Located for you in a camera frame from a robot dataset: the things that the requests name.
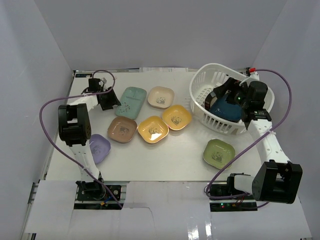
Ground cream square panda dish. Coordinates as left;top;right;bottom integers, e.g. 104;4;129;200
147;86;175;109

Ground round black striped plate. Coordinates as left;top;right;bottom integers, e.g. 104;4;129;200
204;91;217;111

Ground papers at table back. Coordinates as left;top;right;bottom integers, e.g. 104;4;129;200
139;67;198;73

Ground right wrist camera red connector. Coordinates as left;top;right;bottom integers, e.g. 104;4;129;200
246;67;256;76

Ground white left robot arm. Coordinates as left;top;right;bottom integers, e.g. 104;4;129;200
58;78;121;200

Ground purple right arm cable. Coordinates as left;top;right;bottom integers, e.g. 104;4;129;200
204;67;293;210

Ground green square panda dish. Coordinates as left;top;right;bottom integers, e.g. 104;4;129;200
202;139;236;170

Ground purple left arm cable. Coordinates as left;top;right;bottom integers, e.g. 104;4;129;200
39;69;125;210

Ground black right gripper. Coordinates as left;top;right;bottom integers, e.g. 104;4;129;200
212;77;250;109

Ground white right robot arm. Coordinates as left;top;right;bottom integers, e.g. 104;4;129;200
213;77;303;204

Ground purple square panda dish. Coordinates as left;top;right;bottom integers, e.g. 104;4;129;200
89;134;111;165

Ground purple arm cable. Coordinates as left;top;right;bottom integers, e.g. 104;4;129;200
204;67;293;210
39;69;125;210

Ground brown square panda dish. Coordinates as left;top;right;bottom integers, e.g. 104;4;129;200
107;116;138;144

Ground dark blue leaf plate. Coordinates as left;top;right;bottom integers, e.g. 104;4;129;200
209;95;242;123

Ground black label sticker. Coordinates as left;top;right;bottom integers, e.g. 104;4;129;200
74;73;92;78

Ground white plastic dish bin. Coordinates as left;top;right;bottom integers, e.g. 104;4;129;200
187;61;275;136

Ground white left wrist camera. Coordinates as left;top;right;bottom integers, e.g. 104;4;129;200
99;77;107;87

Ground yellow square dish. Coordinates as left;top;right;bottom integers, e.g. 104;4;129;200
161;104;192;131
137;115;169;144

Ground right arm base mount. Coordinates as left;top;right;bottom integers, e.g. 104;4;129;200
203;182;258;212

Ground teal rectangular divided plate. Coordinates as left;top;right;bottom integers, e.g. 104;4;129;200
115;86;147;120

